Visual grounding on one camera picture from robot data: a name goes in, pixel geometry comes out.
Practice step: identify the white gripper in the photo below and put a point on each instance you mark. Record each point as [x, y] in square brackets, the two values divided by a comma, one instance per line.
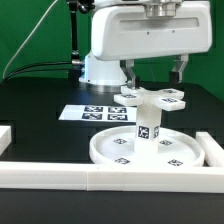
[125, 32]

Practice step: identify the white cross-shaped table base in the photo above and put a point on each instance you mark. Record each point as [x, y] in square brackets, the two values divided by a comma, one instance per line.
[167, 99]

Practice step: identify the white round table top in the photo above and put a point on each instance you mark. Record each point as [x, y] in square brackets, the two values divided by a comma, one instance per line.
[125, 146]

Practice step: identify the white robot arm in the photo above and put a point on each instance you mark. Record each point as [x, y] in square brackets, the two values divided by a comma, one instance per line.
[102, 73]

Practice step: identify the white marker sheet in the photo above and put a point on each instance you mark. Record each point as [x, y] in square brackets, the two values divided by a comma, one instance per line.
[98, 113]

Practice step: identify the white right fence bar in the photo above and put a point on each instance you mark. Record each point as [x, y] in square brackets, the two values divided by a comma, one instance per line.
[214, 153]

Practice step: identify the white fence bar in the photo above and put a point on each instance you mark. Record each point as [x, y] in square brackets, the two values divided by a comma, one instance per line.
[214, 153]
[91, 177]

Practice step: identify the white front fence bar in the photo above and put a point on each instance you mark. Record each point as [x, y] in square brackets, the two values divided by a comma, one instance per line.
[91, 177]

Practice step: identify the white left fence block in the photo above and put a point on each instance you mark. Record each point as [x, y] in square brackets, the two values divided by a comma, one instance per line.
[5, 138]

